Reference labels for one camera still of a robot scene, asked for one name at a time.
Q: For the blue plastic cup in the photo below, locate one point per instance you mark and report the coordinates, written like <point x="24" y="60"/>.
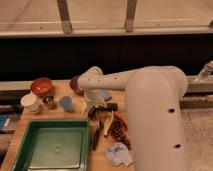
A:
<point x="66" y="103"/>

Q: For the red bowl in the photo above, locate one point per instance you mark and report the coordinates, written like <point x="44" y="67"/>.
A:
<point x="41" y="86"/>

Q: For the purple bowl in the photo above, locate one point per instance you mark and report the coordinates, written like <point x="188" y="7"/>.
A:
<point x="75" y="87"/>

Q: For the dark red grapes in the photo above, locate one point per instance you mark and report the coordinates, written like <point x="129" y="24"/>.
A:
<point x="117" y="132"/>

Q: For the crumpled blue cloth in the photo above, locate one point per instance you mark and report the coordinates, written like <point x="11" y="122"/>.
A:
<point x="119" y="154"/>

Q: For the black brush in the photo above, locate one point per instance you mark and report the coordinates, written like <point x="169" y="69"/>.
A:
<point x="97" y="134"/>

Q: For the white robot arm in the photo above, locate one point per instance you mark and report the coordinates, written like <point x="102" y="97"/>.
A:
<point x="152" y="96"/>

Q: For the small metal cup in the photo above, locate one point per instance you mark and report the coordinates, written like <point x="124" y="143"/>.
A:
<point x="49" y="102"/>

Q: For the green plastic tray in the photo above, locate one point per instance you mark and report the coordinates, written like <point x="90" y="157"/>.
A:
<point x="54" y="145"/>

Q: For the banana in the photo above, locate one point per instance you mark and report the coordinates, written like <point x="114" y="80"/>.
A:
<point x="107" y="123"/>

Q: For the white paper cup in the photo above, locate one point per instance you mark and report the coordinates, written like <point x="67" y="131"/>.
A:
<point x="31" y="103"/>

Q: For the red pepper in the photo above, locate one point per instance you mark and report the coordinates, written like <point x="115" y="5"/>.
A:
<point x="122" y="119"/>

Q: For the blue sponge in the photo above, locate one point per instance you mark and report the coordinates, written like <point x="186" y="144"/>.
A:
<point x="106" y="95"/>

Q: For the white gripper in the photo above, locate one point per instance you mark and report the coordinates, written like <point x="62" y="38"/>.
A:
<point x="92" y="97"/>

